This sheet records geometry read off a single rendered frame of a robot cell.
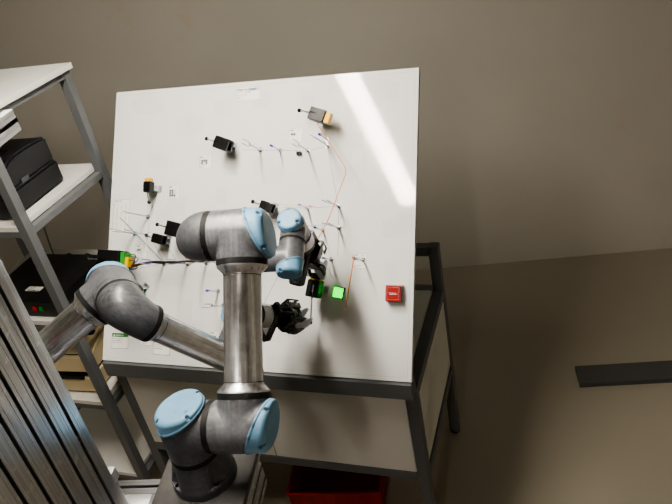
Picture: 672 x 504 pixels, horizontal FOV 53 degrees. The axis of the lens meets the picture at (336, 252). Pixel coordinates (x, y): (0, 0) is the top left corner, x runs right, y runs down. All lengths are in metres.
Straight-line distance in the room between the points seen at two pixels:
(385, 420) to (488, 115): 1.97
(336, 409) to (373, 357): 0.29
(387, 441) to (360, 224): 0.78
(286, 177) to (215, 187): 0.28
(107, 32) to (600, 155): 2.74
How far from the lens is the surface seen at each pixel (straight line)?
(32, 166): 2.62
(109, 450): 3.32
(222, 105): 2.55
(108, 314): 1.73
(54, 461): 1.39
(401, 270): 2.21
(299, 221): 1.92
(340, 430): 2.51
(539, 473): 3.09
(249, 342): 1.50
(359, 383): 2.25
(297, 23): 3.70
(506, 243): 4.20
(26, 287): 2.85
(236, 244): 1.50
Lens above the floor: 2.37
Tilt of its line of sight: 31 degrees down
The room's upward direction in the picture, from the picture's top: 12 degrees counter-clockwise
